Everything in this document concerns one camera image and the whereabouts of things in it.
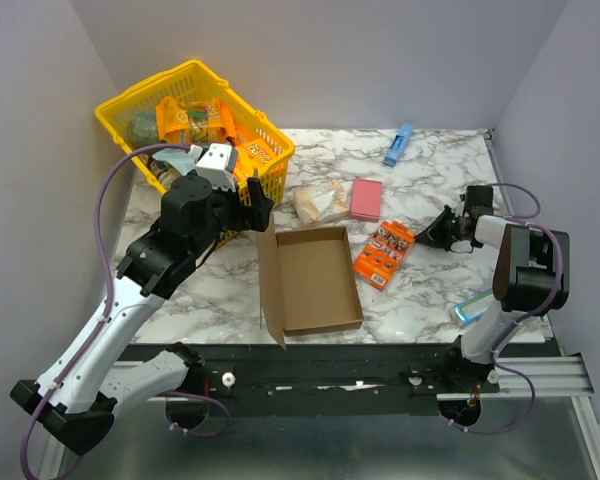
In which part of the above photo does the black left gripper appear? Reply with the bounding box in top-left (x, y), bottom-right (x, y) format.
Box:
top-left (189, 176), bottom-right (273, 257)

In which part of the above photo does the orange printed box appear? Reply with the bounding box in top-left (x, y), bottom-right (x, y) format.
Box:
top-left (353, 221), bottom-right (416, 291)

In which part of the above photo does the brown cardboard box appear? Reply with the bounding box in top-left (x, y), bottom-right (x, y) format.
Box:
top-left (257, 221), bottom-right (364, 348)

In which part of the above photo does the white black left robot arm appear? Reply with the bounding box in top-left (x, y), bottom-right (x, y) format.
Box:
top-left (10, 173), bottom-right (274, 455)

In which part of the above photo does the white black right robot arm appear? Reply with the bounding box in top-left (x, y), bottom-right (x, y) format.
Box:
top-left (416, 184), bottom-right (570, 392)

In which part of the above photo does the orange cracker box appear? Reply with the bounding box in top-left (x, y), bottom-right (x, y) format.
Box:
top-left (233, 139), bottom-right (275, 182)

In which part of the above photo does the blue white toothpaste box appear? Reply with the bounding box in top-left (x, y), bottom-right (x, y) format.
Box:
top-left (450, 290), bottom-right (493, 328)

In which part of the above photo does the pink flat box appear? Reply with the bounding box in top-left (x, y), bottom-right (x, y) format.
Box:
top-left (350, 178), bottom-right (383, 222)

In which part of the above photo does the blue narrow box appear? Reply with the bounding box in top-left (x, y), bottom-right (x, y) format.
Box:
top-left (383, 123), bottom-right (414, 167)

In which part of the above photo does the light blue bread bag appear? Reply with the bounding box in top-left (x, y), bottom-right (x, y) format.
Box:
top-left (153, 145), bottom-right (205, 175)

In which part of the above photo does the beige tissue pack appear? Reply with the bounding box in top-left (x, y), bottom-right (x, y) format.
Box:
top-left (292, 180), bottom-right (350, 227)

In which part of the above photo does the orange snack bag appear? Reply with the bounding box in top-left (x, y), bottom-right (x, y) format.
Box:
top-left (155, 96), bottom-right (237, 145)

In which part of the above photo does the green round vegetable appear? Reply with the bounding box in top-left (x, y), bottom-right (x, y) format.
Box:
top-left (127, 110), bottom-right (167, 151)

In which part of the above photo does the yellow plastic shopping basket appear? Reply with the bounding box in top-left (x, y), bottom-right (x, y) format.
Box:
top-left (95, 60), bottom-right (295, 206)

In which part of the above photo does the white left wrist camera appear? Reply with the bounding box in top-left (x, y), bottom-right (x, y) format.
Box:
top-left (189, 143), bottom-right (239, 192)

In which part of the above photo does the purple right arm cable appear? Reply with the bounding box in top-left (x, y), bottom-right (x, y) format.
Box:
top-left (489, 182), bottom-right (566, 435)

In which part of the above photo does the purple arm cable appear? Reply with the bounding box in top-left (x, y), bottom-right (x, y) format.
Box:
top-left (19, 143), bottom-right (196, 480)
top-left (489, 182), bottom-right (566, 435)

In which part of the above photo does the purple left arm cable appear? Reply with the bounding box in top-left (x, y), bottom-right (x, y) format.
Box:
top-left (19, 143), bottom-right (196, 480)

